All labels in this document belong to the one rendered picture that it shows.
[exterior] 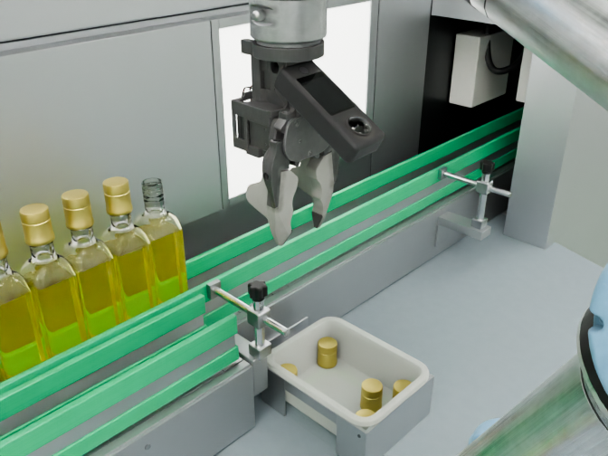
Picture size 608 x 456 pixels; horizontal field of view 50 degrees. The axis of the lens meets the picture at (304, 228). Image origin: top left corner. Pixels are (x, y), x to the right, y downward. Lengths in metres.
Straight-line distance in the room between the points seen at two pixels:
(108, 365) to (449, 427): 0.54
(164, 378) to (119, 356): 0.08
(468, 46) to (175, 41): 0.89
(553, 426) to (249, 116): 0.42
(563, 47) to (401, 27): 1.05
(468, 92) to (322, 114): 1.17
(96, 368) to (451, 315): 0.72
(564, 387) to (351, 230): 0.88
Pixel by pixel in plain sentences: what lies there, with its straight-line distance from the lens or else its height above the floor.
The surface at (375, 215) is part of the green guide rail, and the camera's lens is 1.31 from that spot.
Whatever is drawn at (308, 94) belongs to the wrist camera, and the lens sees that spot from 0.63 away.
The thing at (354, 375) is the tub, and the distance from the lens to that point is 1.15.
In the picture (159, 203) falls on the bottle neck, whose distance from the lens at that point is 0.95.
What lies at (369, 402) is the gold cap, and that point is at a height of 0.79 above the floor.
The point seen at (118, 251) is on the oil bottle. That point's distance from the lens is 0.92.
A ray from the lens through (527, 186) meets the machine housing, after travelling 1.61.
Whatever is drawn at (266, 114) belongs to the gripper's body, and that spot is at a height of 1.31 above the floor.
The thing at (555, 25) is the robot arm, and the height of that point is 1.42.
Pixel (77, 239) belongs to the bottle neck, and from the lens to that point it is 0.91.
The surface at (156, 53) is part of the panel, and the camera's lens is 1.06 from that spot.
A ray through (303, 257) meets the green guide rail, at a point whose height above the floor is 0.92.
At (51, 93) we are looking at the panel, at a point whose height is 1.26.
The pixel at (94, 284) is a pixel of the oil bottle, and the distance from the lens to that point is 0.92.
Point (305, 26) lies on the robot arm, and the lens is 0.63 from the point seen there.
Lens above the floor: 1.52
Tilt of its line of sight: 28 degrees down
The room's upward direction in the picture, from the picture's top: straight up
